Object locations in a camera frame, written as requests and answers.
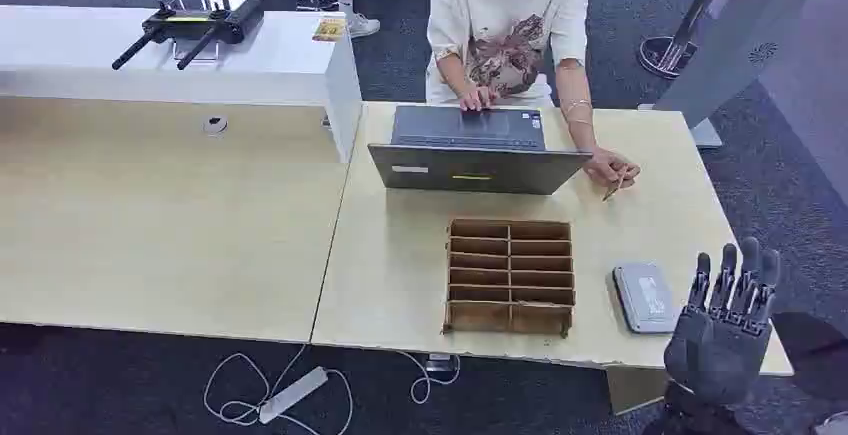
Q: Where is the person's right hand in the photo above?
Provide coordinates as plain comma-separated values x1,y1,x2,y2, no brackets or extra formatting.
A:
458,84,500,113

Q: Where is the black remote controller with antennas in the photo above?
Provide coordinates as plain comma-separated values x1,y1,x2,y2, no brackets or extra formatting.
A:
111,0,265,72

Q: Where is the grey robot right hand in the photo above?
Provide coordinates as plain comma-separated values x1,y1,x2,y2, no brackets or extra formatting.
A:
664,236,783,408

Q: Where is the thin pen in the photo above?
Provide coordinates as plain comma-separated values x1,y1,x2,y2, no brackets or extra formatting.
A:
601,166,628,203

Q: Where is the grey card stack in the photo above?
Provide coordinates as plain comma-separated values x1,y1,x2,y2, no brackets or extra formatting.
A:
612,261,680,335

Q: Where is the person's left hand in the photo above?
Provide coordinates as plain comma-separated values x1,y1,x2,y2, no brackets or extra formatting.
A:
582,147,642,189

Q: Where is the small yellow printed card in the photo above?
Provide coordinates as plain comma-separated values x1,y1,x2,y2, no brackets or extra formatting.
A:
312,16,348,43

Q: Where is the grey standing panel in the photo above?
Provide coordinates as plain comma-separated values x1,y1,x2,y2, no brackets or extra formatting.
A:
638,0,831,150

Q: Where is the wooden slotted card box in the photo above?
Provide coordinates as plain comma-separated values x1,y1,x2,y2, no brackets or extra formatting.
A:
442,217,576,339

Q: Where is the clear acrylic stand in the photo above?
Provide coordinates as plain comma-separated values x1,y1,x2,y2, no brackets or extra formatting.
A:
172,0,249,64

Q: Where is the white power strip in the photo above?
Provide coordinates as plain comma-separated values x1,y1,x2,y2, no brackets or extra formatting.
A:
258,366,330,426

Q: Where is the white power cable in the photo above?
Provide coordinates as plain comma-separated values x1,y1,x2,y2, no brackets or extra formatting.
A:
396,350,462,406
202,344,354,435

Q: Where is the dark grey laptop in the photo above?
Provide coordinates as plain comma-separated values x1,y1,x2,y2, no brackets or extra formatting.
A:
368,105,593,197

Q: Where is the metal stanchion post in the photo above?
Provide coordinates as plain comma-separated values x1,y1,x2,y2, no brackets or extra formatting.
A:
637,0,738,81

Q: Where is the white counter cabinet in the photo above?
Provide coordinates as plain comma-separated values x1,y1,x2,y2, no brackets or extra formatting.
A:
0,4,364,164

